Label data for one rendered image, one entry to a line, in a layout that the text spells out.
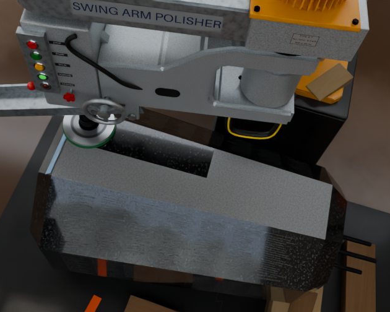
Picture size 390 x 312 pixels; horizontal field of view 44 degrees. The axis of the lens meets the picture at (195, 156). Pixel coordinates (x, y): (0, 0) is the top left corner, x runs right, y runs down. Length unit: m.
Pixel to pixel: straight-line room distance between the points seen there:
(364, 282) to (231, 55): 1.71
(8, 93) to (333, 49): 1.30
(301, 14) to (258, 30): 0.12
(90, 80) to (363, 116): 2.17
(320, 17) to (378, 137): 2.10
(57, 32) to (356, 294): 2.01
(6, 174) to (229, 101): 1.68
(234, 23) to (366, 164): 2.03
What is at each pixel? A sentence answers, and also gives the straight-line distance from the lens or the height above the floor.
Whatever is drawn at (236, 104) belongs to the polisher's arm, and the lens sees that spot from 1.66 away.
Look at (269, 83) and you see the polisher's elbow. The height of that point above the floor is 1.39.
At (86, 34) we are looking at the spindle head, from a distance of 1.44.
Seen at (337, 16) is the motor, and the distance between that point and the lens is 1.32.
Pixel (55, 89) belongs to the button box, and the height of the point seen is 1.25.
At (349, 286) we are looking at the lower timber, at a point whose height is 0.09.
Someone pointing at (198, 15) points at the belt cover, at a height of 1.66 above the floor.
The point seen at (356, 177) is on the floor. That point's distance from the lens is 3.13.
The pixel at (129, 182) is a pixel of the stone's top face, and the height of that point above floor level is 0.82.
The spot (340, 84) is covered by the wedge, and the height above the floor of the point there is 0.82.
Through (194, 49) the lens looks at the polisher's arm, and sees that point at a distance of 1.47.
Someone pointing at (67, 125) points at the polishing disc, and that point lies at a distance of 2.07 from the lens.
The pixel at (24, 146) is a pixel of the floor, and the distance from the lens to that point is 3.05.
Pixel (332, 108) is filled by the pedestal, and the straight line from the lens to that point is 2.38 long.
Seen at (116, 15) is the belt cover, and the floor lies 1.62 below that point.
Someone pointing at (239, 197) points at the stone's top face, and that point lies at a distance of 1.96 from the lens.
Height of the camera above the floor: 2.60
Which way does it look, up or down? 62 degrees down
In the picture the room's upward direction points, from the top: 10 degrees clockwise
